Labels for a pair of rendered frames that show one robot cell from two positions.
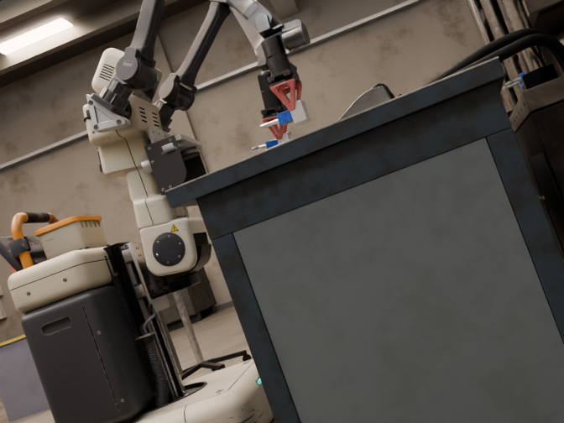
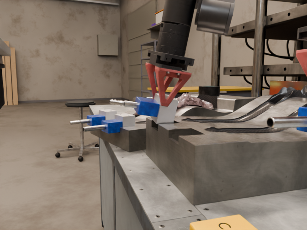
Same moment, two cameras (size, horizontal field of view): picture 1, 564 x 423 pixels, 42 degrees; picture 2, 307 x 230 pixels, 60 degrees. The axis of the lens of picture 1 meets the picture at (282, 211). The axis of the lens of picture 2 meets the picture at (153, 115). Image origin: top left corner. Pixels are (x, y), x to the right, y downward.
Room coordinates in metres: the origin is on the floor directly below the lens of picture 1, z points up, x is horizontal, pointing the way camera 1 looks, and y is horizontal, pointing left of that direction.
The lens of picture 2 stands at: (1.81, 0.22, 0.98)
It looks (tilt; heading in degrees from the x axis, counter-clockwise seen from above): 8 degrees down; 329
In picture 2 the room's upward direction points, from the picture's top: straight up
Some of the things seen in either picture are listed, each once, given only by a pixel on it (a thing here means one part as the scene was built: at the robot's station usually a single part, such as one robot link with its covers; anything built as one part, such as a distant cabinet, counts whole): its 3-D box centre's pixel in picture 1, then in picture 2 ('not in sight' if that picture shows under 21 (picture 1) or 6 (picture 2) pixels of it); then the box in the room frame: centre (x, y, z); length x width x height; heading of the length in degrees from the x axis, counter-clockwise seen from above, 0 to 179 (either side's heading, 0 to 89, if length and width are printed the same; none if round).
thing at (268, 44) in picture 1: (275, 47); not in sight; (1.95, -0.13, 1.12); 0.07 x 0.06 x 0.07; 71
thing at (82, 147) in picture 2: not in sight; (79, 128); (5.06, -0.69, 0.33); 0.63 x 0.60 x 0.67; 178
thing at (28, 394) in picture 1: (60, 360); not in sight; (7.04, 2.49, 0.34); 1.27 x 0.66 x 0.68; 170
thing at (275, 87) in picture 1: (288, 93); not in sight; (1.93, -0.12, 0.99); 0.07 x 0.07 x 0.09; 75
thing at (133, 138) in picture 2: not in sight; (176, 115); (2.51, -0.30, 0.85); 0.50 x 0.26 x 0.11; 92
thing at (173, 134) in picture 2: not in sight; (185, 142); (2.16, -0.06, 0.87); 0.05 x 0.05 x 0.04; 75
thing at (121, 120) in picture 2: not in sight; (108, 126); (2.44, -0.03, 0.85); 0.13 x 0.05 x 0.05; 92
